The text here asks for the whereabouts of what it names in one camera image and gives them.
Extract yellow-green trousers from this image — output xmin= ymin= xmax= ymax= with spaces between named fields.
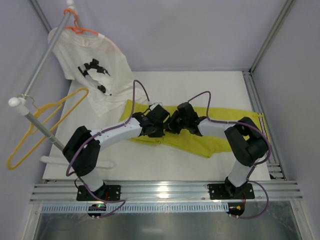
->
xmin=119 ymin=99 xmax=269 ymax=158

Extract grey clothes rack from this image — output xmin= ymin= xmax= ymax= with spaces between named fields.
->
xmin=7 ymin=0 xmax=115 ymax=170

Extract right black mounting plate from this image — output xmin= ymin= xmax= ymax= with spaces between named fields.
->
xmin=207 ymin=183 xmax=255 ymax=200

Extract yellow velvet hanger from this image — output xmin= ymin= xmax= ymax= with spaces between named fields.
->
xmin=6 ymin=87 xmax=89 ymax=171

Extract black mounting plate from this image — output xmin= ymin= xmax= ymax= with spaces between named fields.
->
xmin=207 ymin=183 xmax=255 ymax=200
xmin=76 ymin=185 xmax=121 ymax=202

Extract slotted cable duct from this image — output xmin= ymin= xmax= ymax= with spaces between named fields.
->
xmin=40 ymin=202 xmax=229 ymax=214

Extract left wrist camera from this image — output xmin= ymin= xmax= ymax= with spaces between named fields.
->
xmin=147 ymin=101 xmax=163 ymax=108

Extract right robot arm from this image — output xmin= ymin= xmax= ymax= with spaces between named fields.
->
xmin=164 ymin=102 xmax=271 ymax=200

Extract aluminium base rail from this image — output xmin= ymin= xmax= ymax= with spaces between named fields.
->
xmin=29 ymin=180 xmax=303 ymax=203

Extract white printed t-shirt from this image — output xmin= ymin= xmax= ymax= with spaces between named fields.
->
xmin=53 ymin=29 xmax=147 ymax=117

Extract orange plastic hanger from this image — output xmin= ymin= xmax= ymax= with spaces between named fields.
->
xmin=63 ymin=8 xmax=99 ymax=36

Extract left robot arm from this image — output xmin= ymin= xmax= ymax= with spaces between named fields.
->
xmin=62 ymin=104 xmax=170 ymax=203

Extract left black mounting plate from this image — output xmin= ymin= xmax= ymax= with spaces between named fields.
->
xmin=76 ymin=185 xmax=121 ymax=202

